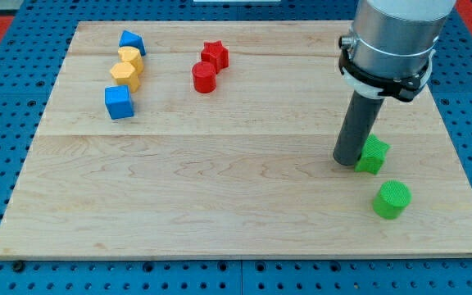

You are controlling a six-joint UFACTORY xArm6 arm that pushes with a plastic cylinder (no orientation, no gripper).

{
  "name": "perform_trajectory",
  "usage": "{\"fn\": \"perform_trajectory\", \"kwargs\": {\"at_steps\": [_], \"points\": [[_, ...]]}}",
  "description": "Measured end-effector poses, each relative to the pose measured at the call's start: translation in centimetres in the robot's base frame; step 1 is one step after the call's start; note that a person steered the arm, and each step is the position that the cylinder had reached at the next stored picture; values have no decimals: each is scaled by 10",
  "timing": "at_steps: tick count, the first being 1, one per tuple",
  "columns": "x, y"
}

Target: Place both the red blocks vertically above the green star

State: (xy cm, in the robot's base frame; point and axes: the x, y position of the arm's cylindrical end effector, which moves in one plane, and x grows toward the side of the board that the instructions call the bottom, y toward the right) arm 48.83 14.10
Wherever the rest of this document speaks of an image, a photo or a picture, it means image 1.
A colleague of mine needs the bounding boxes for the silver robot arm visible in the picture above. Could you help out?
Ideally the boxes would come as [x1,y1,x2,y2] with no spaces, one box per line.
[338,0,456,102]

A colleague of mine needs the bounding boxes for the red star block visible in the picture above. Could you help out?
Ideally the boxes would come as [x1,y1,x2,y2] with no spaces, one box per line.
[200,40,229,74]

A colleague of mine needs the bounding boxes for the green star block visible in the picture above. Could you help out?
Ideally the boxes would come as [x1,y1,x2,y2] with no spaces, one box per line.
[354,134,391,175]

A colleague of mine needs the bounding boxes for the light wooden board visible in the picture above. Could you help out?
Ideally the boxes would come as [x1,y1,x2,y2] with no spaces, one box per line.
[0,20,472,261]

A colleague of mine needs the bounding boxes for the red cylinder block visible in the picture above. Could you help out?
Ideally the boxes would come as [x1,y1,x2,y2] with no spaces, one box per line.
[192,61,216,93]

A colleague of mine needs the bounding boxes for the blue cube block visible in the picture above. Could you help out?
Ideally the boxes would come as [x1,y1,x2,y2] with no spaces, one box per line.
[104,85,134,120]

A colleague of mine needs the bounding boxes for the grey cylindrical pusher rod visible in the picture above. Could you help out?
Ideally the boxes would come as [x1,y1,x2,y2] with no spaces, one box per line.
[333,92,384,166]

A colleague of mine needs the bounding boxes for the yellow hexagon block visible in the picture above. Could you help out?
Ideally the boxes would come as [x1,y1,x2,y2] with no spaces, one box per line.
[109,62,140,93]

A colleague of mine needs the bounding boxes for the yellow pentagon block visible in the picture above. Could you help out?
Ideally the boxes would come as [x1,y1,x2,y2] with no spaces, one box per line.
[118,46,144,74]

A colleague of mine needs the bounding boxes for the blue triangle block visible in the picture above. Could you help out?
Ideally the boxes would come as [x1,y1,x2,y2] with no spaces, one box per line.
[119,30,147,57]

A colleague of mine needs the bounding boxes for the green cylinder block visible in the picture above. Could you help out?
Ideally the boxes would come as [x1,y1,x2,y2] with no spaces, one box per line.
[372,180,412,220]

